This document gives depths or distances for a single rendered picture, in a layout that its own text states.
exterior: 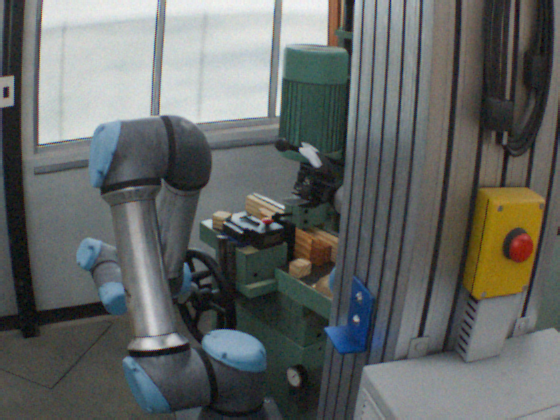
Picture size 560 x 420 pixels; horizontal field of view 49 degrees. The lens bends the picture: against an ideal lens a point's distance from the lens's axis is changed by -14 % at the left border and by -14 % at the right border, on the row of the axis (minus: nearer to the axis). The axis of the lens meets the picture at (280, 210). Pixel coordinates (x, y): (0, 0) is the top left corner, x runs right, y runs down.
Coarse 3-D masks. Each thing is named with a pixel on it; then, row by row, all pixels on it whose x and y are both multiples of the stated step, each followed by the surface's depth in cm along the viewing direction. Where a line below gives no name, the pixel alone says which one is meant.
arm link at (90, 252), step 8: (88, 240) 151; (96, 240) 153; (80, 248) 152; (88, 248) 150; (96, 248) 150; (104, 248) 152; (112, 248) 155; (80, 256) 151; (88, 256) 149; (96, 256) 149; (104, 256) 150; (112, 256) 152; (80, 264) 150; (88, 264) 149
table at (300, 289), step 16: (208, 224) 213; (208, 240) 213; (288, 256) 195; (320, 272) 187; (240, 288) 186; (256, 288) 184; (272, 288) 188; (288, 288) 186; (304, 288) 180; (304, 304) 181; (320, 304) 176
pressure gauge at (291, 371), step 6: (294, 366) 180; (300, 366) 180; (288, 372) 182; (294, 372) 180; (300, 372) 179; (306, 372) 179; (288, 378) 182; (294, 378) 180; (300, 378) 178; (306, 378) 179; (294, 384) 181; (300, 384) 179
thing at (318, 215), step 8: (288, 208) 198; (296, 208) 195; (304, 208) 195; (320, 208) 199; (288, 216) 199; (296, 216) 196; (304, 216) 196; (312, 216) 198; (320, 216) 200; (328, 216) 202; (296, 224) 197; (304, 224) 197; (312, 224) 199
